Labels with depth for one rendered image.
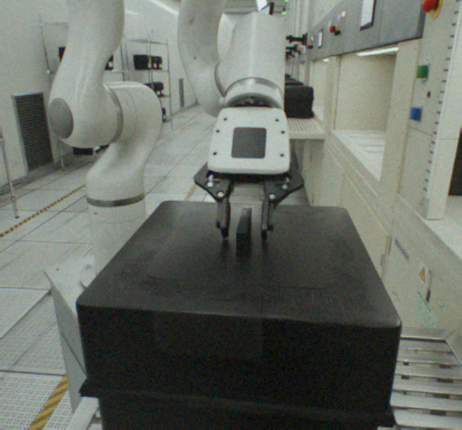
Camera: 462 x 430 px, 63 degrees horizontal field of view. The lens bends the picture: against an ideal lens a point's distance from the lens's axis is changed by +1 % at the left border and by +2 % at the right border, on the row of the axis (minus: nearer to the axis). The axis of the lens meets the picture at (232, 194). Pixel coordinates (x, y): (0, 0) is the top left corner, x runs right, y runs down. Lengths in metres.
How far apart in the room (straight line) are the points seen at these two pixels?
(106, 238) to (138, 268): 0.42
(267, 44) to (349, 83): 1.90
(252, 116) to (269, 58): 0.09
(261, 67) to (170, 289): 0.32
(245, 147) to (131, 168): 0.38
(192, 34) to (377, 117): 1.97
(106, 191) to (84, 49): 0.26
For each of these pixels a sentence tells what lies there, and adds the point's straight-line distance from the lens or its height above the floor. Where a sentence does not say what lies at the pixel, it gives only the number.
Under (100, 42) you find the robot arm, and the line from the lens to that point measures 0.75.
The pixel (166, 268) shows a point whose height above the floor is 1.01.
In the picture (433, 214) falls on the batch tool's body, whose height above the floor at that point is 0.88.
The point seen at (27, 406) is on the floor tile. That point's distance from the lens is 1.81.
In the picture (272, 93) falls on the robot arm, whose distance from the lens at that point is 0.51.
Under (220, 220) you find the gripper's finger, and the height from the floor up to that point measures 1.04.
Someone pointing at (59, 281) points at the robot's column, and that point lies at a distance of 0.94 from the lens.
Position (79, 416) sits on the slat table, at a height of 0.76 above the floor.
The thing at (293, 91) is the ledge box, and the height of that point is 1.03.
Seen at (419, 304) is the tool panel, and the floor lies 0.68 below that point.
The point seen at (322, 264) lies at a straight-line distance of 0.42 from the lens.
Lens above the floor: 1.21
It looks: 19 degrees down
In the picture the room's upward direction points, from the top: straight up
